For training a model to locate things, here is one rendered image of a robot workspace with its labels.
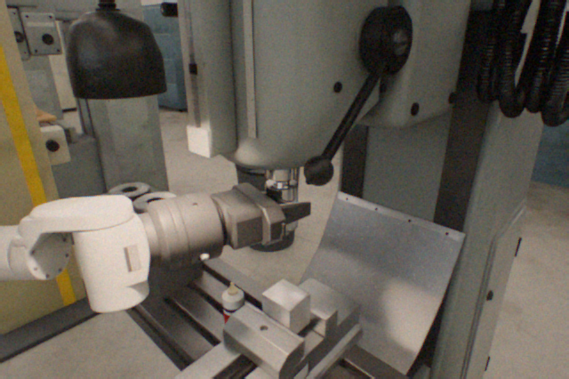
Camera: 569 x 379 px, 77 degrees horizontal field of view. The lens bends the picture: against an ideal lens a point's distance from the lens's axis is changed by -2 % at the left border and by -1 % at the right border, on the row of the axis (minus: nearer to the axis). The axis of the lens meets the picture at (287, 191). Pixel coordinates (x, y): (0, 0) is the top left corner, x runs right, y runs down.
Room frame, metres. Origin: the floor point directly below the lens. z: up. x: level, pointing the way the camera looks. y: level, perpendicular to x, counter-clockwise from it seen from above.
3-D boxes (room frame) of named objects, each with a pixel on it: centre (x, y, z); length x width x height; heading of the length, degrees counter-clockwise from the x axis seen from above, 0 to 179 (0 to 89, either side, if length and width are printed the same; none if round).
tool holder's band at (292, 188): (0.48, 0.01, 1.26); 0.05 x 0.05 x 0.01
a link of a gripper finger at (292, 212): (0.45, -0.01, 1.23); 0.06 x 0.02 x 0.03; 123
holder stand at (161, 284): (0.73, 0.32, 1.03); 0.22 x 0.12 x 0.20; 53
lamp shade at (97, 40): (0.31, 0.14, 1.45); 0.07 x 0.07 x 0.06
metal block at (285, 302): (0.47, 0.00, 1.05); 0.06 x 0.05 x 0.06; 49
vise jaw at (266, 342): (0.43, 0.04, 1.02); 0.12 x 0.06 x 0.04; 49
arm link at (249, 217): (0.43, 0.08, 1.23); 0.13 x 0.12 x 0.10; 33
